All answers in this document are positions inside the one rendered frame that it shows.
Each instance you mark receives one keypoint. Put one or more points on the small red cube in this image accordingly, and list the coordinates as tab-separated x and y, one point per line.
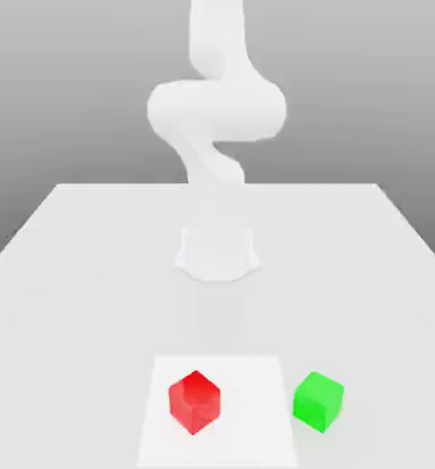
194	403

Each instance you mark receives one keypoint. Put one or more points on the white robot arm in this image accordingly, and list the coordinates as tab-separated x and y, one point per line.
217	110

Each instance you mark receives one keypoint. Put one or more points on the small green cube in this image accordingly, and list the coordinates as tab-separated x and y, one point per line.
317	402

